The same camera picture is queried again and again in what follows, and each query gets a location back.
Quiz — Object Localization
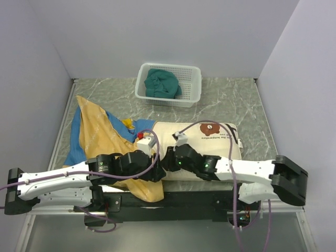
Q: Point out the cream pillow with bear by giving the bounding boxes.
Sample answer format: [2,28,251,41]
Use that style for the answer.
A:
[151,121,244,182]

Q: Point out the blue yellow Pikachu pillowcase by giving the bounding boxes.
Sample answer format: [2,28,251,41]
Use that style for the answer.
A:
[62,94,165,203]

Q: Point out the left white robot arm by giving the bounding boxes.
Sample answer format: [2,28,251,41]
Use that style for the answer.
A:
[2,150,166,215]

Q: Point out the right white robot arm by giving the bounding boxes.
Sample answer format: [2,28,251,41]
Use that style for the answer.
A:
[162,144,308,209]

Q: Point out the black base bar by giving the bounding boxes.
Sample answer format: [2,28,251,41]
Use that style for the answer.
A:
[93,191,234,223]

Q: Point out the green cloth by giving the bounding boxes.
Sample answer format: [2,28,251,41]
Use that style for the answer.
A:
[144,68,182,99]

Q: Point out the white plastic basket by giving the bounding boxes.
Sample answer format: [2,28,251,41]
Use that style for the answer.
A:
[135,63,202,108]

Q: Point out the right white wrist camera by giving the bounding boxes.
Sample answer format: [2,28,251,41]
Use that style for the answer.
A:
[172,131,188,147]

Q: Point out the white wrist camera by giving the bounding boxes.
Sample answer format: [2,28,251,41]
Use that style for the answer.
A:
[136,133,156,156]
[172,131,188,147]

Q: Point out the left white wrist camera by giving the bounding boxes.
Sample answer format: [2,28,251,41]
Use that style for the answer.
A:
[136,133,156,156]

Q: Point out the aluminium frame rail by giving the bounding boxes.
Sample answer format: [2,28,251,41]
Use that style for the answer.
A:
[261,200,305,213]

